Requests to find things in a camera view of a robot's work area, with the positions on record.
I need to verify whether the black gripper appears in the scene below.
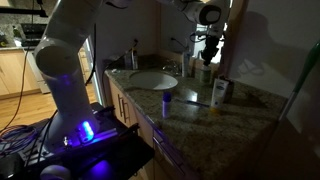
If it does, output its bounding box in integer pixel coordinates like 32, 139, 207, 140
200, 32, 222, 67

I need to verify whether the pump soap bottle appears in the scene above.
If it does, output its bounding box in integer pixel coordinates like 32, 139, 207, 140
199, 61, 214, 85

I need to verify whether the chrome sink faucet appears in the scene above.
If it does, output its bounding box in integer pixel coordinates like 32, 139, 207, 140
170, 37, 193, 79

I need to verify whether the white bottle purple cap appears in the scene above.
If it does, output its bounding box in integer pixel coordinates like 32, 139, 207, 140
161, 91, 173, 120

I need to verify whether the white lotion tube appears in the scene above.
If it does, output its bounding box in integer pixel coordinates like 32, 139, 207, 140
210, 78, 231, 113

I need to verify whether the toothbrush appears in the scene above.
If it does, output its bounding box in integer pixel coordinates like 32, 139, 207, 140
174, 97, 211, 109

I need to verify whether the white oval sink basin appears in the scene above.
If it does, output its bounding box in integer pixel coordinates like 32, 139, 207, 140
128, 70, 180, 91

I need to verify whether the wooden vanity cabinet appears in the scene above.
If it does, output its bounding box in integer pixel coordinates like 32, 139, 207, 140
107, 77, 201, 180

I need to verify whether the black robot cart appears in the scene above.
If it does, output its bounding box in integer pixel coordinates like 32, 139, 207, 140
18, 102, 155, 180

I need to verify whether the dark round dome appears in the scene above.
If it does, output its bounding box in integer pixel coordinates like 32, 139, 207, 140
39, 164, 73, 180

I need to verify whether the wooden kitchen cabinet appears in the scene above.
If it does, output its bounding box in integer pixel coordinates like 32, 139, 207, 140
0, 47, 42, 100

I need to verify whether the metal cabinet door handle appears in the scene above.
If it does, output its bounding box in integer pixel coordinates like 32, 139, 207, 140
116, 93, 124, 118
122, 98, 131, 124

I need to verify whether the green mop handle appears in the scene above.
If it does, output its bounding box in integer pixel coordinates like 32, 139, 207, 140
277, 41, 320, 123

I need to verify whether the white door frame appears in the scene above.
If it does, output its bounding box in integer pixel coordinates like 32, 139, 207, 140
84, 36, 105, 105

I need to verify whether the hanging dark cable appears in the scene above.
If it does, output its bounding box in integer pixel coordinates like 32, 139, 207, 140
0, 49, 30, 134

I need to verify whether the coiled floor cable bundle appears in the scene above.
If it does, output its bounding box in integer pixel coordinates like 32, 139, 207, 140
0, 124, 40, 158

